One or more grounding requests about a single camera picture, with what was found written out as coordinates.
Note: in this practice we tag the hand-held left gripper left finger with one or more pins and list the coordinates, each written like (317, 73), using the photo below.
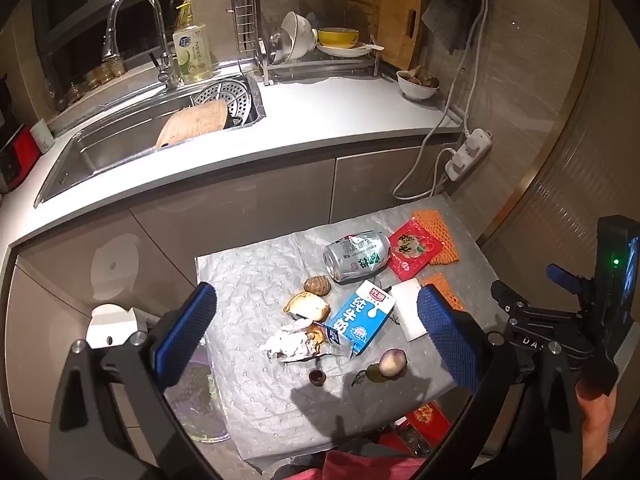
(185, 332)

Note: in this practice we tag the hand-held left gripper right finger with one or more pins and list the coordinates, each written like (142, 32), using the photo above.
(445, 340)

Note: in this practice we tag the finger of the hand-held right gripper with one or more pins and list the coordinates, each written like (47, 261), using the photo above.
(565, 280)
(510, 302)

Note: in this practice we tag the green leaf twig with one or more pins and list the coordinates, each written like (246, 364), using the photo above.
(395, 318)

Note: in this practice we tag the orange foam fruit net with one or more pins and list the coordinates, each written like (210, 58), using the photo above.
(448, 246)
(447, 285)

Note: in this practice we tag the clear purple trash bag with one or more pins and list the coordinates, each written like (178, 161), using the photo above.
(200, 400)

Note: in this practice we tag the brown taro root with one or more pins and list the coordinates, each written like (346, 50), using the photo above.
(316, 285)

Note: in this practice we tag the person's right hand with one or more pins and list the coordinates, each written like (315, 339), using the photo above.
(597, 410)

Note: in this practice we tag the white foam block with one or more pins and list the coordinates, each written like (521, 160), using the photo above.
(407, 305)

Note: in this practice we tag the red printed box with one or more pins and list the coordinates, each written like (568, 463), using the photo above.
(425, 417)

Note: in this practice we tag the silver padded table sheet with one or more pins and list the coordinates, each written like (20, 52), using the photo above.
(250, 280)

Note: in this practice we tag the dark leaf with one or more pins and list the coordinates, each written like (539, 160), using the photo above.
(369, 375)

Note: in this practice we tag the blue white milk carton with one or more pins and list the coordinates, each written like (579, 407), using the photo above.
(360, 320)

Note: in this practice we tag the red snack packet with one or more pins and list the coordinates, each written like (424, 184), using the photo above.
(412, 250)

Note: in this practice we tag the crumpled white tissue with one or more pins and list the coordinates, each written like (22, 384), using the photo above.
(287, 342)

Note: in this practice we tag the ribbed glass sliding door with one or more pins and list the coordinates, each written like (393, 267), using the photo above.
(575, 170)

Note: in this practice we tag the silver green drink can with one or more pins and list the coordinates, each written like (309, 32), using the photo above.
(355, 255)

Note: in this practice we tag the bread crust piece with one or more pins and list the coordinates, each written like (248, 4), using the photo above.
(316, 340)

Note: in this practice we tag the small dark bottle cap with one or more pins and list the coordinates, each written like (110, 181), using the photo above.
(316, 378)

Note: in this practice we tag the beige kitchen base cabinet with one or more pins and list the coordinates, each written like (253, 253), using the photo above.
(225, 200)

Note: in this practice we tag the pink patterned clothing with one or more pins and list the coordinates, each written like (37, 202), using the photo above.
(370, 467)

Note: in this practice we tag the white power strip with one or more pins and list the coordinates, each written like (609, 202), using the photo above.
(472, 147)

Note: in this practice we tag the stainless steel sink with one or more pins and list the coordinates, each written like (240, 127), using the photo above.
(115, 145)

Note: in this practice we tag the light wooden chopping board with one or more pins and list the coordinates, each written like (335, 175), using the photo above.
(190, 122)

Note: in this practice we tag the white bowl with brown rim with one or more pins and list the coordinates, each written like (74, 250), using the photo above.
(415, 91)

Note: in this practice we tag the pile of brown chestnuts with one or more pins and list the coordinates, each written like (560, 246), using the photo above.
(422, 79)

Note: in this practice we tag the perforated metal steamer plate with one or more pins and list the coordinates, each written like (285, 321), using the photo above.
(220, 94)

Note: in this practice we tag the red and black juicer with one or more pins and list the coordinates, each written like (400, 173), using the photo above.
(17, 157)

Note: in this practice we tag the white cup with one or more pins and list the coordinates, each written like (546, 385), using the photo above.
(41, 136)

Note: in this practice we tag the group of glass jars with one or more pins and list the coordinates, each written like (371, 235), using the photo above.
(105, 70)

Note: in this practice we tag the white ceramic spoon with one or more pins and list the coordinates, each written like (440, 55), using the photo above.
(372, 47)

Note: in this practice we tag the dark hanging cloth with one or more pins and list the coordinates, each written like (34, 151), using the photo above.
(450, 10)

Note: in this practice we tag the metal dish rack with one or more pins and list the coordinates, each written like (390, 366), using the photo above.
(320, 67)

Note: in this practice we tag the chrome kitchen faucet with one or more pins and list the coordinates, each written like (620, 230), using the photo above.
(163, 35)

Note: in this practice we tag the white shallow dish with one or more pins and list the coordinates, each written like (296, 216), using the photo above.
(345, 51)

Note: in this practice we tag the large brown cutting board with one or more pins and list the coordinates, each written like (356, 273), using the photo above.
(395, 15)

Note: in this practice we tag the yellow bowl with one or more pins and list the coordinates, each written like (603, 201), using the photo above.
(338, 37)

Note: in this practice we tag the metal utensil holder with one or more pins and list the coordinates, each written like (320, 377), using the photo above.
(245, 20)

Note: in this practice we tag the deep white bowl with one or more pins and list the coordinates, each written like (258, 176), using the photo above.
(300, 32)

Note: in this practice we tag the dark window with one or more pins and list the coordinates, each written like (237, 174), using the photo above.
(75, 10)

